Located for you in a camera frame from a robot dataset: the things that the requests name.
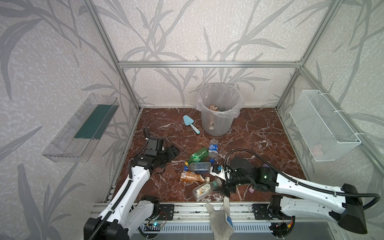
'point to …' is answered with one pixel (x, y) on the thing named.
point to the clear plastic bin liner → (220, 98)
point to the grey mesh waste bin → (215, 125)
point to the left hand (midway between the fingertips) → (177, 149)
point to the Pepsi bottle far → (213, 150)
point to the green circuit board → (152, 227)
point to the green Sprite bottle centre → (201, 155)
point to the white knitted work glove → (221, 220)
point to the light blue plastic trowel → (188, 121)
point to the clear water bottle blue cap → (198, 167)
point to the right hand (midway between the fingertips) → (215, 175)
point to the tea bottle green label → (204, 190)
